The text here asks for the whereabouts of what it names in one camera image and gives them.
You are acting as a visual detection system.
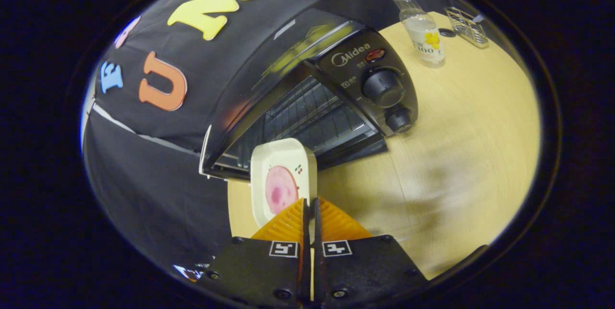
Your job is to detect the clear glass bottle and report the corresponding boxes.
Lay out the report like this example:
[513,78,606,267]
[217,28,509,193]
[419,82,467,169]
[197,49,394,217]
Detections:
[385,0,446,69]

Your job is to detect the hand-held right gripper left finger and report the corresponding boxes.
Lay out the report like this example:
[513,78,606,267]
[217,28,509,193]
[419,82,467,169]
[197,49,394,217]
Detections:
[204,198,309,309]

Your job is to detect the cream square plate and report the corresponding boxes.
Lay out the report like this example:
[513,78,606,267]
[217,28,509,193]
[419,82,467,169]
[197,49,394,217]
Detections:
[250,138,318,229]

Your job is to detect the black electric oven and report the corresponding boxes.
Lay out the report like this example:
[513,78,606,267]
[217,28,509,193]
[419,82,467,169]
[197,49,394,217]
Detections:
[199,8,419,182]

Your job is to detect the pink ham slice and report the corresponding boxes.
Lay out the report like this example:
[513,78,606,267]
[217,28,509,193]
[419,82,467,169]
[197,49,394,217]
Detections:
[265,165,300,217]

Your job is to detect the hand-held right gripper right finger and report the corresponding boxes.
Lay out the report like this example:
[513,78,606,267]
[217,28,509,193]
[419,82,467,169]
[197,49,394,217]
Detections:
[312,197,429,309]

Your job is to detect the wire mesh basket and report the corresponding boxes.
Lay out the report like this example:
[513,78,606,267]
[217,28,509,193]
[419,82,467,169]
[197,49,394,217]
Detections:
[444,6,490,49]

